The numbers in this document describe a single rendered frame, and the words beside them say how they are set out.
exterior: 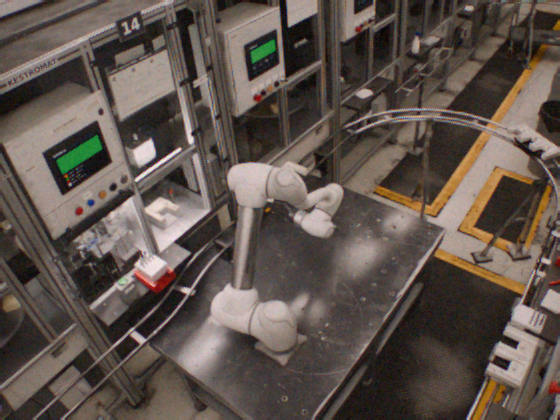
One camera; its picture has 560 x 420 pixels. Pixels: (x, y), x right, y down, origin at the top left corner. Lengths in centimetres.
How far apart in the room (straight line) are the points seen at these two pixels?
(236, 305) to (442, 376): 143
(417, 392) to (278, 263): 112
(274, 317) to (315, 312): 38
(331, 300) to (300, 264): 29
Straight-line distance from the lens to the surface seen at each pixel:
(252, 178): 188
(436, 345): 305
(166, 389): 299
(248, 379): 213
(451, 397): 290
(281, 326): 198
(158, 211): 253
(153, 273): 216
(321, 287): 239
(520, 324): 213
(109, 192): 202
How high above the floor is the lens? 256
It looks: 42 degrees down
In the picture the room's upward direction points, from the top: 6 degrees counter-clockwise
